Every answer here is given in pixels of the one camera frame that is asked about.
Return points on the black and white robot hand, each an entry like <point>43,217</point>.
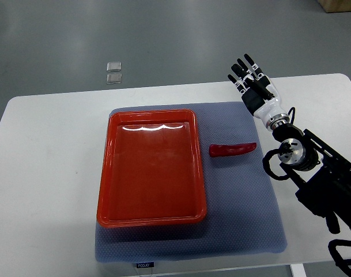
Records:
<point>258,93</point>

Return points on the red pepper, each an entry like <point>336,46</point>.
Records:
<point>218,150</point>

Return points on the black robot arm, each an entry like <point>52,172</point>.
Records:
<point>321,174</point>

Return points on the red plastic tray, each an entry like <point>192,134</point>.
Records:
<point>152,170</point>

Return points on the cardboard box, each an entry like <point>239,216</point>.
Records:
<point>335,6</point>

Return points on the blue-grey mesh mat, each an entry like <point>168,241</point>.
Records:
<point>242,211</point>

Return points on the upper floor outlet cover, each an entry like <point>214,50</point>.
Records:
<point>114,66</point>

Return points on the white table leg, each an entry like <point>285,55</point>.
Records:
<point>297,270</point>

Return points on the black label tag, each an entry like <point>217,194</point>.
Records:
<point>145,265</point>

